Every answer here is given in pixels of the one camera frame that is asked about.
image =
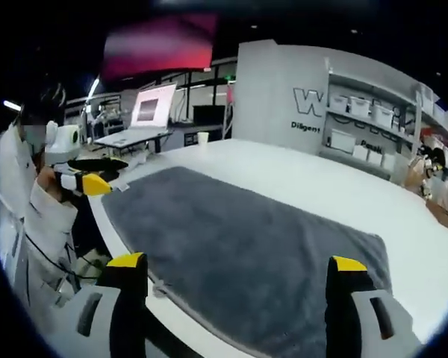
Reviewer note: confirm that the white projection screen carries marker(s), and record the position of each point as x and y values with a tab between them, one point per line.
168	93

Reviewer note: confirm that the ceiling light strip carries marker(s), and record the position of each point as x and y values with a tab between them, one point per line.
92	87
12	105

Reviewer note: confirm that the person's head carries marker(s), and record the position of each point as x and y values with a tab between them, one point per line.
48	97

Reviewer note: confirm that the white paper cup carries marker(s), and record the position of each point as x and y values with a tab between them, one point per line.
203	138

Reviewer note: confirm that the wooden tray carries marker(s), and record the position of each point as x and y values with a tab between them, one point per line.
442	216

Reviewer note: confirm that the person's left hand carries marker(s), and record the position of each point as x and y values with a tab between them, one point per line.
48	182

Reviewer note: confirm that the grey fluffy towel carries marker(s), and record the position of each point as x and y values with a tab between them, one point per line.
246	246

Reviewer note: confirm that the grey desk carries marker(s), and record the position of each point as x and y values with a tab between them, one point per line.
134	137

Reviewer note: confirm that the black monitor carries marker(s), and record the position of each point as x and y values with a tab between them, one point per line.
208	115

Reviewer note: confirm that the black sign panel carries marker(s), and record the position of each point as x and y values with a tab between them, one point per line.
191	139

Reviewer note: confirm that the pink cloth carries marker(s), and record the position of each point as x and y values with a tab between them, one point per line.
230	92

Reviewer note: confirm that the person in white coat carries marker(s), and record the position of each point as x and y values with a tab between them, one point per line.
11	179

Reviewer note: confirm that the grey metal shelving rack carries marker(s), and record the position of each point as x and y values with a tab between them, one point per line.
366	84

